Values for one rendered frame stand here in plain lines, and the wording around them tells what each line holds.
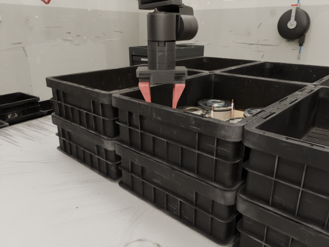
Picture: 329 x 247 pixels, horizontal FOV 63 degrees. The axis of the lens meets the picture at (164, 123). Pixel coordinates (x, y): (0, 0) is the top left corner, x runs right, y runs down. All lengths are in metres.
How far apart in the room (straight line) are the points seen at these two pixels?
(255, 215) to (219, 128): 0.14
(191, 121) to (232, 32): 3.80
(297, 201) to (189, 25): 0.39
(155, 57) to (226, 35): 3.72
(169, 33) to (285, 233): 0.39
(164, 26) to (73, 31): 3.71
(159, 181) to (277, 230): 0.24
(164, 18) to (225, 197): 0.34
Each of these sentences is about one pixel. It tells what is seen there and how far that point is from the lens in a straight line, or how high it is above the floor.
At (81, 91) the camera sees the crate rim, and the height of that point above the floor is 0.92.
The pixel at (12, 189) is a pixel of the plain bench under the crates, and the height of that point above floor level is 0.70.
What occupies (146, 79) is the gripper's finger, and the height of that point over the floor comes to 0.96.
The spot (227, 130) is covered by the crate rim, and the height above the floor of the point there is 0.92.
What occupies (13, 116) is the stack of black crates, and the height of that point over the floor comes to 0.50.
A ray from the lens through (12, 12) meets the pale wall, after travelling 3.80.
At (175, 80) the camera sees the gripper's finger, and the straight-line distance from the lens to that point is 0.54.
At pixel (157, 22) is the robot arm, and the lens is 0.53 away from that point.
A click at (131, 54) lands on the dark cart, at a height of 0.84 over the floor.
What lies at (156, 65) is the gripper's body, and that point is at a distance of 0.54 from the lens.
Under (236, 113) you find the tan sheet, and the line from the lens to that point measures 0.79.
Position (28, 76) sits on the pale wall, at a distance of 3.87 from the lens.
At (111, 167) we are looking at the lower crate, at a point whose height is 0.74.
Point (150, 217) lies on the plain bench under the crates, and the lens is 0.57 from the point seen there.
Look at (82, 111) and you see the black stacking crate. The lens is 0.70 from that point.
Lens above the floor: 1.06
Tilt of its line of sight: 20 degrees down
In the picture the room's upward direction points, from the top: straight up
